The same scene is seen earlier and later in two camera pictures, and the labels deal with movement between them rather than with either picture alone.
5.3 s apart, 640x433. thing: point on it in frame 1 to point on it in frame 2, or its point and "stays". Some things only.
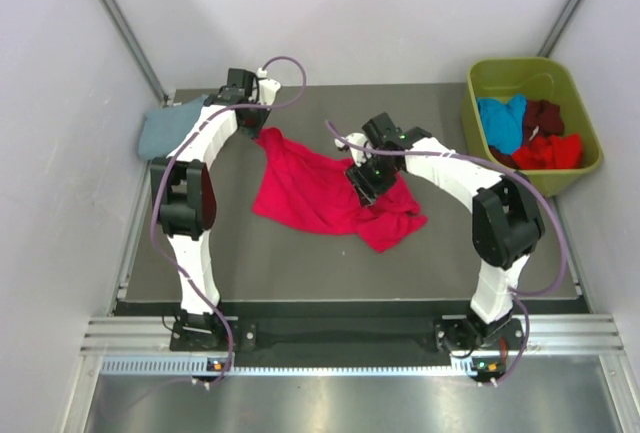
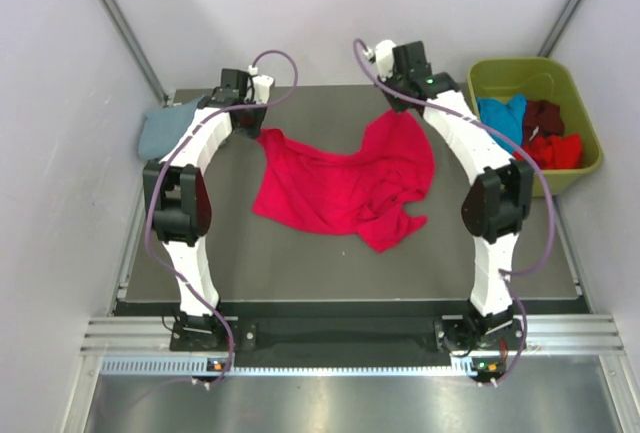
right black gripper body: (374, 178) to (392, 89)
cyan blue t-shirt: (503, 122) stays
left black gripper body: (257, 118) stays
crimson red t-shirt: (302, 187) stays
